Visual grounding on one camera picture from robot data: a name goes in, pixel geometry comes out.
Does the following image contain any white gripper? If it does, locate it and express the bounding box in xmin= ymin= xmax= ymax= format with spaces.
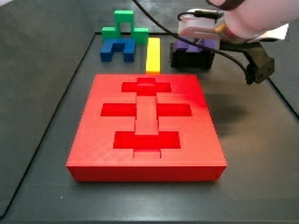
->
xmin=177 ymin=9 xmax=223 ymax=40

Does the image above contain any purple U-shaped block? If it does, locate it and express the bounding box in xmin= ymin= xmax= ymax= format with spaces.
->
xmin=172 ymin=38 xmax=216 ymax=53

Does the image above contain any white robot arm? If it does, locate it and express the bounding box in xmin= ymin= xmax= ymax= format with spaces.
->
xmin=177 ymin=0 xmax=299 ymax=45

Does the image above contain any black angled fixture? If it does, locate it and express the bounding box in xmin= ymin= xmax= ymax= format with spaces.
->
xmin=169 ymin=45 xmax=215 ymax=70

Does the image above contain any red puzzle board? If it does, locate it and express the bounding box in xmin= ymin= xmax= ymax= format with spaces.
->
xmin=66 ymin=74 xmax=227 ymax=182

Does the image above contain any yellow long block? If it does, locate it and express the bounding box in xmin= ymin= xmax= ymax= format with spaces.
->
xmin=145 ymin=38 xmax=161 ymax=75

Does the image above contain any green stepped block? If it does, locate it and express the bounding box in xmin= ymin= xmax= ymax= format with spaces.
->
xmin=101 ymin=10 xmax=149 ymax=44

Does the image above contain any blue U-shaped block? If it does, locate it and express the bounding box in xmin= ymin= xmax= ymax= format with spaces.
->
xmin=100 ymin=38 xmax=136 ymax=62

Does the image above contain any black cable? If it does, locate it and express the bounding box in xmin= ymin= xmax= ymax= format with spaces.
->
xmin=130 ymin=0 xmax=248 ymax=74

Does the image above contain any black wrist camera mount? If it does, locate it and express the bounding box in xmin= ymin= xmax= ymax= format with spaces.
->
xmin=219 ymin=42 xmax=275 ymax=85

